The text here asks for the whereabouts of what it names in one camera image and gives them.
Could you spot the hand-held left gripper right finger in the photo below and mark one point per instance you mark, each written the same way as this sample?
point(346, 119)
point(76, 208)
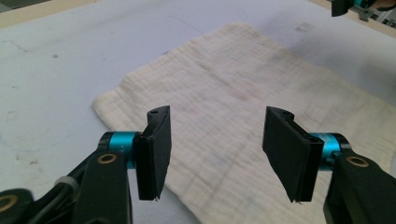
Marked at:
point(289, 155)

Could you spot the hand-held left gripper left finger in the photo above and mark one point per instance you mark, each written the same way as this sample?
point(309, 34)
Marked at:
point(154, 155)

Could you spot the cream cotton cloth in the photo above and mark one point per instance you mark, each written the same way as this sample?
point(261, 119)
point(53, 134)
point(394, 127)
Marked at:
point(233, 77)

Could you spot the light wooden table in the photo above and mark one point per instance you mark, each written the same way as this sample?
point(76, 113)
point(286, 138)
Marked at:
point(31, 17)

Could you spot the aluminium rail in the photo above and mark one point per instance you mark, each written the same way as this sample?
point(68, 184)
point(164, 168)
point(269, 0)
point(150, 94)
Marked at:
point(384, 21)

